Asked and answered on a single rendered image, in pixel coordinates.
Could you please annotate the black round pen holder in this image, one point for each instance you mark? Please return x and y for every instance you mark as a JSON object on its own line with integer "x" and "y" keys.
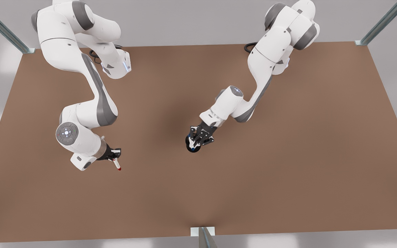
{"x": 191, "y": 144}

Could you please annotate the white pen with red tip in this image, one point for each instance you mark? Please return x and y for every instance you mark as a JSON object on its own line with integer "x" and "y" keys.
{"x": 116, "y": 164}

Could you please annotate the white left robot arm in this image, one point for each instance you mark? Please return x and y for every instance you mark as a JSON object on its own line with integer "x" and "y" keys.
{"x": 264, "y": 65}

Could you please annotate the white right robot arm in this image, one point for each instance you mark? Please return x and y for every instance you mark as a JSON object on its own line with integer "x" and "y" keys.
{"x": 91, "y": 103}

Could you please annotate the silver frame post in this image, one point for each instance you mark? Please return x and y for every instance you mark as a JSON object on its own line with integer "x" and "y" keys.
{"x": 3, "y": 27}
{"x": 383, "y": 22}
{"x": 205, "y": 237}

